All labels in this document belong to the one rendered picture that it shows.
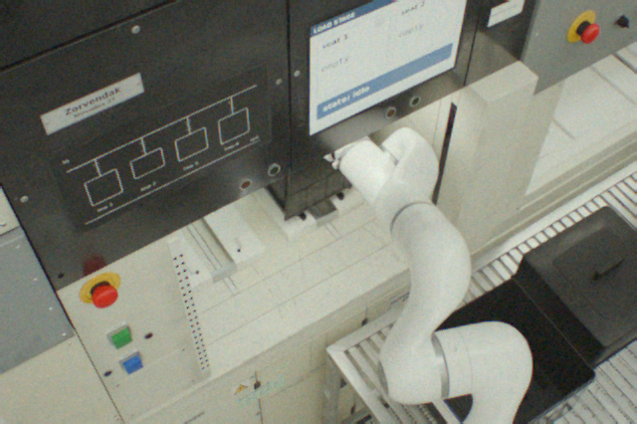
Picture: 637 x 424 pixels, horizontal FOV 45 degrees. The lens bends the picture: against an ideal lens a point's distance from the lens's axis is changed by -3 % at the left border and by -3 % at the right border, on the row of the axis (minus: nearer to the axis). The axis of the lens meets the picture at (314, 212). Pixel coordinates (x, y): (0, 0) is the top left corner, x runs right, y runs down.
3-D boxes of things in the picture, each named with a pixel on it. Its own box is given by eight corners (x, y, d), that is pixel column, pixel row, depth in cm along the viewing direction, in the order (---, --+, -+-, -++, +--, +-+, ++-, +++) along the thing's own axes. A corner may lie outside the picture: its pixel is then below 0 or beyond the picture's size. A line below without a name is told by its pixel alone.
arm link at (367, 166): (368, 130, 148) (332, 165, 149) (412, 176, 141) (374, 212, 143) (383, 146, 155) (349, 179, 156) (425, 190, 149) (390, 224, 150)
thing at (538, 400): (399, 372, 172) (408, 336, 158) (497, 314, 181) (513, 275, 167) (476, 476, 158) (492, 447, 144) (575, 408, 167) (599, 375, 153)
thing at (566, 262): (590, 371, 172) (609, 345, 162) (509, 277, 187) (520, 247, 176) (680, 310, 182) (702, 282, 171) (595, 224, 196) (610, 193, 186)
